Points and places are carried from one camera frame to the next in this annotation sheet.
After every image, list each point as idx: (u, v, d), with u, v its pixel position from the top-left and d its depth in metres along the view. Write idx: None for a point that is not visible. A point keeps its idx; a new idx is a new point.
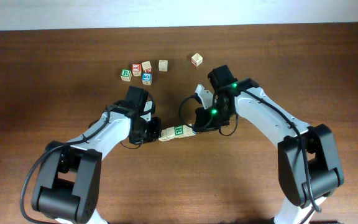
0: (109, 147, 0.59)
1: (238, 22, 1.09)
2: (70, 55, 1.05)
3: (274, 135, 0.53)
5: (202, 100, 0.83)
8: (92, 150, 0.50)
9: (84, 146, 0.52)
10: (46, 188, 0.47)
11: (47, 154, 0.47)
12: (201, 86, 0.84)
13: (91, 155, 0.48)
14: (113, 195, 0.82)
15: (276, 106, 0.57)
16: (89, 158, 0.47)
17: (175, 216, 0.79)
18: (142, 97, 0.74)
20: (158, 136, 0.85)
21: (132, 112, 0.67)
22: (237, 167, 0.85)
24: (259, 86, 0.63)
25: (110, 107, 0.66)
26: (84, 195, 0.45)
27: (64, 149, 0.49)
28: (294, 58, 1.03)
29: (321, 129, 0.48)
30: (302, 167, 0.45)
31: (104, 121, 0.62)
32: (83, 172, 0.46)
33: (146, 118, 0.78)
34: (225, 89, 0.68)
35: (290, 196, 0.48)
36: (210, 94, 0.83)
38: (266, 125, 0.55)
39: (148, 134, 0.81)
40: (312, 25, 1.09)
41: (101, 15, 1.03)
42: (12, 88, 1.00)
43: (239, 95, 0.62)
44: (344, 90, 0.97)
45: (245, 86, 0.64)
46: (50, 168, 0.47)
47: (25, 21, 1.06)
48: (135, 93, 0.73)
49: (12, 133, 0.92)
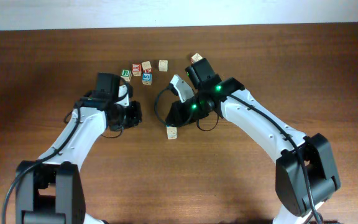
0: (85, 150, 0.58)
1: (238, 23, 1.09)
2: (69, 54, 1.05)
3: (268, 145, 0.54)
5: (179, 93, 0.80)
8: (68, 163, 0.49)
9: (58, 159, 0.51)
10: (28, 210, 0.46)
11: (21, 177, 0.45)
12: (176, 76, 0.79)
13: (66, 168, 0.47)
14: (113, 196, 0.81)
15: (266, 112, 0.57)
16: (64, 174, 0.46)
17: (175, 216, 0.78)
18: (113, 86, 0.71)
20: (138, 120, 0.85)
21: (105, 101, 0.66)
22: (237, 167, 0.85)
24: (244, 88, 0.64)
25: (79, 103, 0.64)
26: (68, 210, 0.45)
27: (38, 168, 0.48)
28: (294, 58, 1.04)
29: (317, 139, 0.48)
30: (302, 181, 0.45)
31: (75, 121, 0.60)
32: (61, 190, 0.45)
33: (124, 103, 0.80)
34: (210, 93, 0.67)
35: (290, 207, 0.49)
36: (186, 85, 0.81)
38: (260, 134, 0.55)
39: (128, 119, 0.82)
40: (311, 26, 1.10)
41: (102, 15, 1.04)
42: (10, 87, 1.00)
43: (225, 101, 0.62)
44: (342, 90, 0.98)
45: (230, 88, 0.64)
46: (28, 190, 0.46)
47: (26, 21, 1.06)
48: (105, 83, 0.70)
49: (10, 133, 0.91)
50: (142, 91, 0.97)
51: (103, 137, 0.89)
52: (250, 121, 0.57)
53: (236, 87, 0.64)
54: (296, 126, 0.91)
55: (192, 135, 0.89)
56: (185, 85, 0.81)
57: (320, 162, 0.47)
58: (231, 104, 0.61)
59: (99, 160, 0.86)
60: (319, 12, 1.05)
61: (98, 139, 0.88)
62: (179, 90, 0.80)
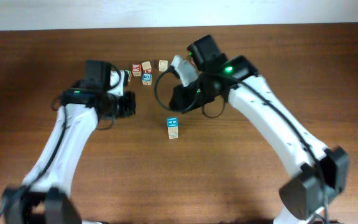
0: (74, 163, 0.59)
1: (237, 23, 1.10)
2: (69, 54, 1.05)
3: (281, 148, 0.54)
5: (181, 75, 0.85)
8: (55, 189, 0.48)
9: (45, 184, 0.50)
10: None
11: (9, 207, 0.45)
12: (176, 58, 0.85)
13: (54, 196, 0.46)
14: (113, 195, 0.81)
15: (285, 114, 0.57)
16: (52, 203, 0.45)
17: (175, 216, 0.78)
18: (103, 73, 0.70)
20: (132, 111, 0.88)
21: (93, 96, 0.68)
22: (237, 167, 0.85)
24: (259, 76, 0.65)
25: (67, 98, 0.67)
26: None
27: (25, 195, 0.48)
28: (294, 58, 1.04)
29: (339, 154, 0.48)
30: (317, 193, 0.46)
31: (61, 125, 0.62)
32: (51, 218, 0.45)
33: (118, 93, 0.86)
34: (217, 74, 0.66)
35: (294, 211, 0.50)
36: (188, 66, 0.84)
38: (275, 137, 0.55)
39: (120, 109, 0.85)
40: (311, 26, 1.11)
41: (102, 16, 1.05)
42: (10, 86, 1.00)
43: (237, 88, 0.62)
44: (342, 90, 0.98)
45: (240, 68, 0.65)
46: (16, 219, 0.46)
47: (27, 21, 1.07)
48: (95, 70, 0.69)
49: (10, 132, 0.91)
50: (142, 91, 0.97)
51: (104, 137, 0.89)
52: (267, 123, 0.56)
53: (247, 66, 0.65)
54: None
55: (192, 135, 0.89)
56: (188, 66, 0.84)
57: (334, 177, 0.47)
58: (245, 96, 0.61)
59: (99, 160, 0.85)
60: (316, 12, 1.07)
61: (98, 139, 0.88)
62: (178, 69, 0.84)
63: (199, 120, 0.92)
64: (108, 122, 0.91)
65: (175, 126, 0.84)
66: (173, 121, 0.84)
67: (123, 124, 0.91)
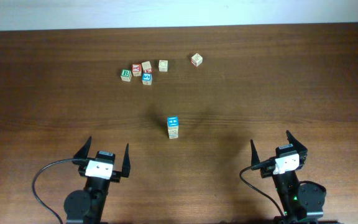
0: None
1: (237, 23, 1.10)
2: (69, 55, 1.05)
3: (307, 196, 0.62)
5: None
8: None
9: None
10: None
11: None
12: None
13: None
14: (113, 196, 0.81)
15: (316, 189, 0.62)
16: None
17: (175, 216, 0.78)
18: (76, 198, 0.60)
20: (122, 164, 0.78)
21: (84, 211, 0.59)
22: (237, 167, 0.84)
24: (289, 159, 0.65)
25: (77, 208, 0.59)
26: None
27: None
28: (294, 58, 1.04)
29: (296, 215, 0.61)
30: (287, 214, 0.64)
31: None
32: None
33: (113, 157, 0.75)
34: (272, 159, 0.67)
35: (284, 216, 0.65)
36: None
38: (315, 200, 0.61)
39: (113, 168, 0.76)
40: (311, 26, 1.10)
41: (101, 16, 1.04)
42: (10, 88, 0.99)
43: (278, 158, 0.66)
44: (343, 91, 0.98)
45: (287, 150, 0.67)
46: None
47: (25, 22, 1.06)
48: (71, 201, 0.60)
49: (10, 133, 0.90)
50: (142, 91, 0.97)
51: (103, 137, 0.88)
52: (313, 194, 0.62)
53: (300, 150, 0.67)
54: (296, 126, 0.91)
55: (192, 135, 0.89)
56: None
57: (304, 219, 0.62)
58: (278, 168, 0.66)
59: None
60: (318, 12, 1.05)
61: (98, 139, 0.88)
62: (291, 167, 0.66)
63: (199, 120, 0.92)
64: (108, 122, 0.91)
65: (176, 125, 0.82)
66: (173, 121, 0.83)
67: (123, 123, 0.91)
